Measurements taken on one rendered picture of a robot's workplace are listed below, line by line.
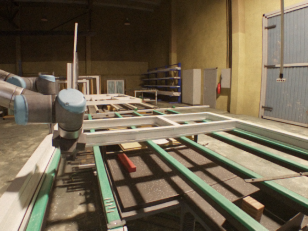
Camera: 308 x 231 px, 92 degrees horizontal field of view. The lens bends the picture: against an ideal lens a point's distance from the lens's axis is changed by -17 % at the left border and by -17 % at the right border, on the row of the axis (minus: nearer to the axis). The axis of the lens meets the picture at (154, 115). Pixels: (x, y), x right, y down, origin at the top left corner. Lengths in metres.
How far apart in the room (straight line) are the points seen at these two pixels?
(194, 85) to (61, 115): 9.80
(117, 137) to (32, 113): 0.66
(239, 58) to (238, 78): 0.82
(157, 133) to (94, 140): 0.41
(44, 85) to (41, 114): 0.58
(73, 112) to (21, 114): 0.15
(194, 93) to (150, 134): 9.13
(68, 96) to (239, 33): 7.95
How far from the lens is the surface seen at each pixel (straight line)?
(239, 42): 8.16
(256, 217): 0.91
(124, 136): 1.13
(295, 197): 0.74
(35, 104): 0.57
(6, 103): 0.73
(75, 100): 0.57
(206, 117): 1.89
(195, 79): 10.23
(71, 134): 0.65
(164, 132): 1.21
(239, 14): 8.50
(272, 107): 7.34
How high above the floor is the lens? 1.23
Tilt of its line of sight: 10 degrees down
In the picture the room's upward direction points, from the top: straight up
